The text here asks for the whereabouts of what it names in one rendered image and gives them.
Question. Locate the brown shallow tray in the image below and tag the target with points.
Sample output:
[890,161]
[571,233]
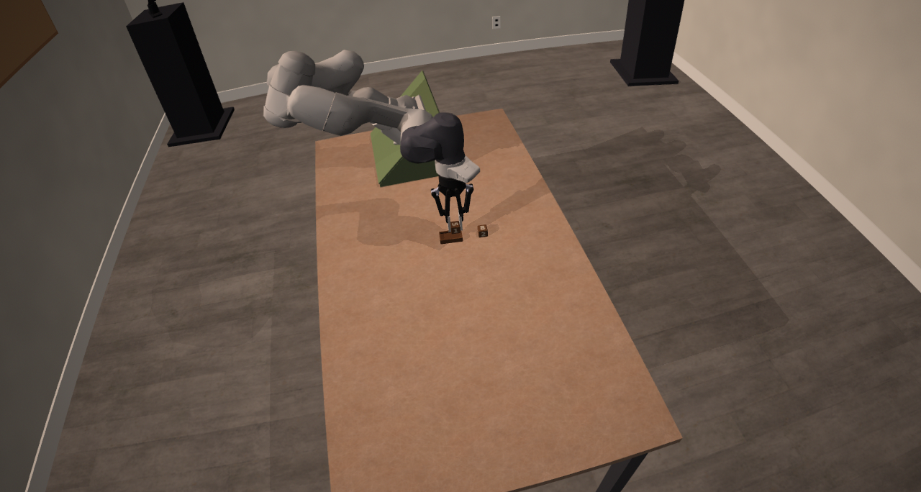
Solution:
[447,237]

